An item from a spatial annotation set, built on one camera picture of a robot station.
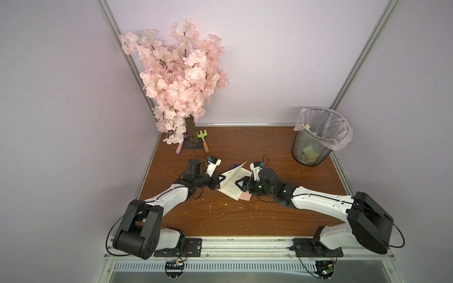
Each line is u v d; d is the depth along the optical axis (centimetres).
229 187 90
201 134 114
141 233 42
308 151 91
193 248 73
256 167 76
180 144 109
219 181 83
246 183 72
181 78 64
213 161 77
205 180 76
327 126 92
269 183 63
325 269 70
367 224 42
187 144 110
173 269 72
